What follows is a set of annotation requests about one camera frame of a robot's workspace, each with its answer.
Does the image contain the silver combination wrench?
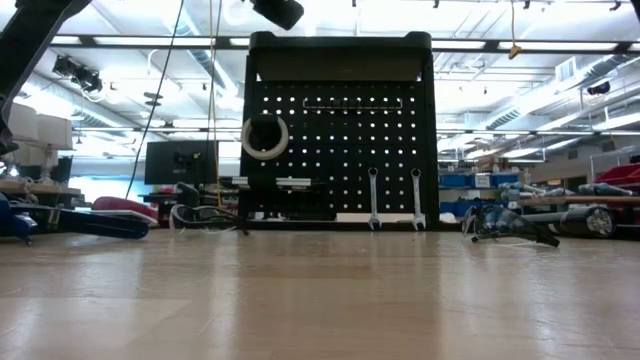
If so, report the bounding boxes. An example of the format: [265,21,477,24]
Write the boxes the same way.
[409,167,428,233]
[367,167,384,232]

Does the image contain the black pegboard bracket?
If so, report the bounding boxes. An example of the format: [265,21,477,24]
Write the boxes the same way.
[248,172,279,195]

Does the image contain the wooden workbench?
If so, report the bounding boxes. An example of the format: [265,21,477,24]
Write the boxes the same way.
[519,195,640,208]

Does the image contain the red hand tool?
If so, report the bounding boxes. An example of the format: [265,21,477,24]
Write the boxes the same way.
[91,196,160,224]

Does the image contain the black pegboard tool cart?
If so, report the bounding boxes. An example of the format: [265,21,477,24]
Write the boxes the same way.
[238,30,440,230]

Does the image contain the black hanging camera rig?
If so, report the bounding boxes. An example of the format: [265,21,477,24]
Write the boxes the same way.
[52,54,104,94]

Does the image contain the grey teal power tool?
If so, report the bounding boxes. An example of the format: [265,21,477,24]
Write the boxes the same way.
[577,182,626,197]

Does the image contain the black computer monitor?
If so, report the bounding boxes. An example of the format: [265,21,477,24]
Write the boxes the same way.
[144,140,220,187]

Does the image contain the black aluminium table frame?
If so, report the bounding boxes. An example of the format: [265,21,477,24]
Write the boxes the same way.
[149,217,511,232]

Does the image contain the black pegboard hook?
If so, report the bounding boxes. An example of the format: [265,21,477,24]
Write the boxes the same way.
[249,114,282,151]

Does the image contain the white tape roll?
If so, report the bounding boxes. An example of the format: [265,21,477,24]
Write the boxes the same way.
[240,113,290,161]

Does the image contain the black safety glasses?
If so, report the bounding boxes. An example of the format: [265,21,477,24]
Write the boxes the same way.
[168,202,250,236]
[460,203,561,249]

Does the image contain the blue caulking gun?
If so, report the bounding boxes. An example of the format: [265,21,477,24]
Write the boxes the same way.
[0,192,151,246]

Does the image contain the hanging black cable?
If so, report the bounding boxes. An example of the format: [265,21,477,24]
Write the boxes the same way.
[124,0,186,201]

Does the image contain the red storage bin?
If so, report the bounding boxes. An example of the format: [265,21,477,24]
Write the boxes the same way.
[594,163,640,187]

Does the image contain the silver wire tool rail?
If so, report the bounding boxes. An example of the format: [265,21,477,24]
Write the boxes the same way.
[302,97,404,112]

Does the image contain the black flashlight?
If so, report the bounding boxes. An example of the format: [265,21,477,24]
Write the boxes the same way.
[522,205,617,240]

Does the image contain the black office chair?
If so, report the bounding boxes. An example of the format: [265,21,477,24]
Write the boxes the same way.
[174,181,202,209]

